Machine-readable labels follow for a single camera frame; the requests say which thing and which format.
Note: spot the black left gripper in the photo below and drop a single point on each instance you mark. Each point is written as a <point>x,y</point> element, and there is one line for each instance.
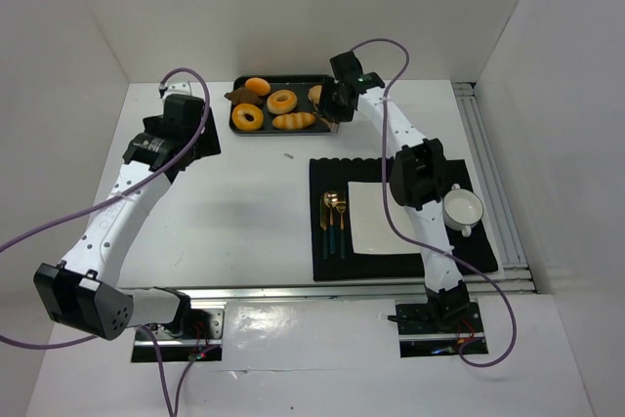
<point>207,139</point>

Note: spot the pale glazed donut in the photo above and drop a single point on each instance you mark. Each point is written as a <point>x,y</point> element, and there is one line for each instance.
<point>282,102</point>

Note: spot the gold fork green handle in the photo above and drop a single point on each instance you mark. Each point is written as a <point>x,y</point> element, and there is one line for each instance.
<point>341,207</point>

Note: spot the steel serving tongs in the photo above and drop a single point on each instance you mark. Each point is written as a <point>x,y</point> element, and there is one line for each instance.
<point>319,117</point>

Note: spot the brown chocolate croissant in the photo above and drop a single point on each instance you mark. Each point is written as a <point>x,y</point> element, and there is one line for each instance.
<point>243,95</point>

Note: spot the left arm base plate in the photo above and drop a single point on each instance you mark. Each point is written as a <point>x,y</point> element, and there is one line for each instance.
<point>198,336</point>

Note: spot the small beige round bread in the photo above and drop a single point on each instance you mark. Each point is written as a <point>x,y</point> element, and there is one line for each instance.
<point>314,94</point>

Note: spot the aluminium table rail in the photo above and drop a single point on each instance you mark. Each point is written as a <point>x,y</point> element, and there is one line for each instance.
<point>293,292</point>

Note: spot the right side aluminium rails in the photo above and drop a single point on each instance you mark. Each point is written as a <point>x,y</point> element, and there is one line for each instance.
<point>505,232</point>

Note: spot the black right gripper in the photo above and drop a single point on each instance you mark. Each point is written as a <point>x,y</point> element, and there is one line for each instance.
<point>327,102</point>

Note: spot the striped orange bread loaf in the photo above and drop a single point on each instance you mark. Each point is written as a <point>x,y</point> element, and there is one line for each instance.
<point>294,121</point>

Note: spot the gold spoon green handle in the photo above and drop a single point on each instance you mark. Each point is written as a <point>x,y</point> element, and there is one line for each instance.
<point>330,200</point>

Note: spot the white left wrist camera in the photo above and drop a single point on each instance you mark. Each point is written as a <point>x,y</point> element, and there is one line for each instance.
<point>174,88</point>

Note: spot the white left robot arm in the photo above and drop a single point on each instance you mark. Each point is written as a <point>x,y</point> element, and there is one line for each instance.
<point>81,290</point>

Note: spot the sugared orange donut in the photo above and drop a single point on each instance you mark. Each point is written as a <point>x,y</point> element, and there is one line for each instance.
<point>247,117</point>

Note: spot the orange round bun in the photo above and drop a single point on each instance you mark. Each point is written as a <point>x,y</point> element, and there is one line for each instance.
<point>258,86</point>

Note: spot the white square plate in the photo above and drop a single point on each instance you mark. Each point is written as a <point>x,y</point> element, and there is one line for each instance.
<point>371,233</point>

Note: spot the black baking tray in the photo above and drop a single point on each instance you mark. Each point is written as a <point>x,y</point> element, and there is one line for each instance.
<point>300,85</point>

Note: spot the white bowl with handles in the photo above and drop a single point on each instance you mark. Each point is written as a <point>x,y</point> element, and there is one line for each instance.
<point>462,210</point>

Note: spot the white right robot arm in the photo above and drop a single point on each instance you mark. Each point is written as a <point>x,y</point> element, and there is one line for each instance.
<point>414,171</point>

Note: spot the black scalloped placemat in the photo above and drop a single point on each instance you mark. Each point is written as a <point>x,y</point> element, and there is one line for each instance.
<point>327,174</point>

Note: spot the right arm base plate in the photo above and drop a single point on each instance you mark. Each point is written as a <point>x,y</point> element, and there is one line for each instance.
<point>420,336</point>

